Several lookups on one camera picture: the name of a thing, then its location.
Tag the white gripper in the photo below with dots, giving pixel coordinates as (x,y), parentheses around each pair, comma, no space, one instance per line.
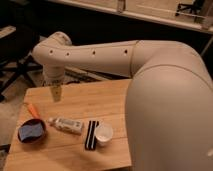
(54,76)

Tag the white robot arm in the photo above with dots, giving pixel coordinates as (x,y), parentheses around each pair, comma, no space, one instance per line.
(168,103)

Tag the orange carrot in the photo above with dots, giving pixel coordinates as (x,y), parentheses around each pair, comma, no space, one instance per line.
(32,109)

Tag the white tube bottle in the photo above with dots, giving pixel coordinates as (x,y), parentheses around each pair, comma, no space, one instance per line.
(66,125)

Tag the blue sponge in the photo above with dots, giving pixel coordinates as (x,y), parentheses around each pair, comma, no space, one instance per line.
(30,132)

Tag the dark red bowl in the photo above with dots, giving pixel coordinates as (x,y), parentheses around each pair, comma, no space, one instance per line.
(33,122)

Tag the black office chair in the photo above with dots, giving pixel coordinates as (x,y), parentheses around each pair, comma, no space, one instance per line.
(16,44)

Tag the black white striped cloth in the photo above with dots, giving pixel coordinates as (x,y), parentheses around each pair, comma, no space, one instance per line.
(90,142)

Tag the black chair base background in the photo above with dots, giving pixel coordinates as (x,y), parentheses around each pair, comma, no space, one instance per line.
(193,8)

